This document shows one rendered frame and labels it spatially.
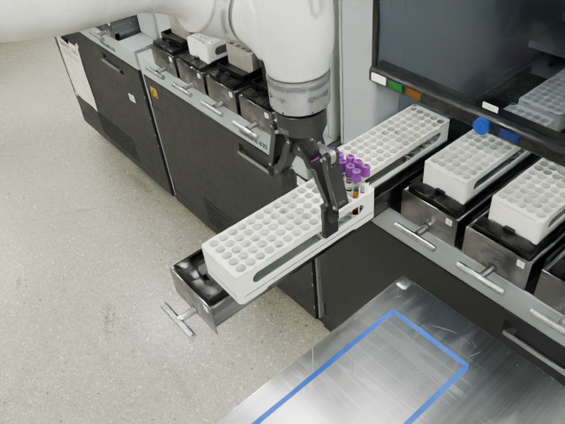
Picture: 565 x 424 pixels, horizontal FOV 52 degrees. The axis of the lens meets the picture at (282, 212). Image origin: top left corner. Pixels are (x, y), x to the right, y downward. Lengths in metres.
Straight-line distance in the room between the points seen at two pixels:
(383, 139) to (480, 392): 0.57
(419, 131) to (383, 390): 0.59
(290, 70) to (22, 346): 1.63
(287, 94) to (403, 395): 0.45
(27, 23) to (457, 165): 0.83
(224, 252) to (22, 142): 2.40
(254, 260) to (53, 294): 1.49
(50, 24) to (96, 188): 2.12
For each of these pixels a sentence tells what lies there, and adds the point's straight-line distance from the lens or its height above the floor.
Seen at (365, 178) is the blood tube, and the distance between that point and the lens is 0.97.
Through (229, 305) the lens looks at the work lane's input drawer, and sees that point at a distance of 1.01.
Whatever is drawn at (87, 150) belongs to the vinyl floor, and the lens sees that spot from 2.99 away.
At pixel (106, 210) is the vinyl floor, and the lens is 2.57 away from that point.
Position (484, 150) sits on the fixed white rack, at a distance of 1.21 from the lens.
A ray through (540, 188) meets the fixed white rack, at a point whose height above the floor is 0.86.
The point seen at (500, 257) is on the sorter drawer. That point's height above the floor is 0.78.
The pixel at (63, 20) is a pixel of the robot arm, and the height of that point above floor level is 1.34.
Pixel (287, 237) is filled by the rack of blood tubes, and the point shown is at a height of 0.91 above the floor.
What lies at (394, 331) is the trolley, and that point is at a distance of 0.92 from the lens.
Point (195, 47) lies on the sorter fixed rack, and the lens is 1.71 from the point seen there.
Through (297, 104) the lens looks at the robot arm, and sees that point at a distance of 0.80.
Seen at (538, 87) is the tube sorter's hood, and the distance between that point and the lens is 1.00.
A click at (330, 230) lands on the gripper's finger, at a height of 0.91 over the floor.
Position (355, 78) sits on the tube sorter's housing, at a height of 0.94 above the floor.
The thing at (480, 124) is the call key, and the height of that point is 0.99.
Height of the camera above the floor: 1.55
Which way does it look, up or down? 41 degrees down
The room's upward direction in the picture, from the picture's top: 6 degrees counter-clockwise
